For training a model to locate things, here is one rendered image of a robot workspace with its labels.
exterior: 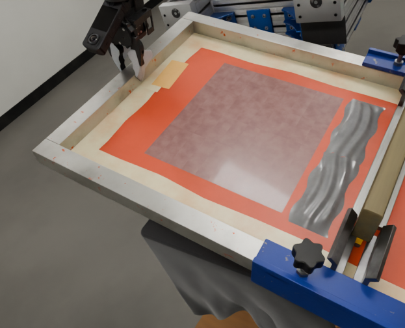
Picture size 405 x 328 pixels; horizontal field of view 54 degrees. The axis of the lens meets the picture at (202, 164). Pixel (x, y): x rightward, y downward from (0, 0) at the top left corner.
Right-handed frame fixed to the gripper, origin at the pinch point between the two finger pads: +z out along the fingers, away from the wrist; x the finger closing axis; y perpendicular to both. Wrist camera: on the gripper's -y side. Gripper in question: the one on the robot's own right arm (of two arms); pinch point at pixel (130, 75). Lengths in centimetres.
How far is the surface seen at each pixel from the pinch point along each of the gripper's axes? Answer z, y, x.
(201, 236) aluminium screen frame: -0.3, -29.1, -37.1
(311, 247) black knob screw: -8, -27, -53
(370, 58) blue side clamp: -2, 27, -47
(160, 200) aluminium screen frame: -0.8, -26.8, -27.5
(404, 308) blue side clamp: -2, -26, -67
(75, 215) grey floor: 159, 18, 99
